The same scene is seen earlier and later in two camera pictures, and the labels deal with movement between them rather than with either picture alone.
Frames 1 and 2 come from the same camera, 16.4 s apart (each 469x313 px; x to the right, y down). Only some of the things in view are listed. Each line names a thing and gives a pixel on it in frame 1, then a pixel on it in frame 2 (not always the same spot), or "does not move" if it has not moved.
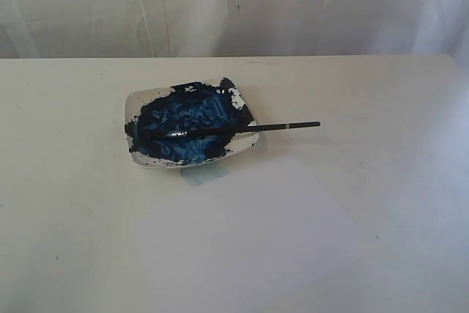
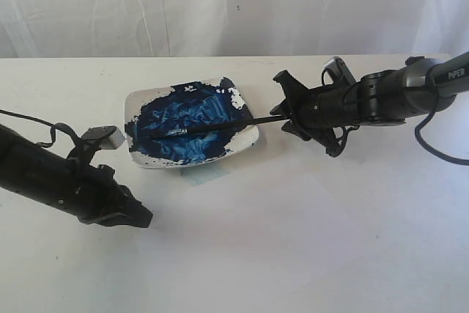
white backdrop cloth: (62, 9) does not move
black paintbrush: (239, 130) to (185, 130)
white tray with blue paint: (152, 114) does not move
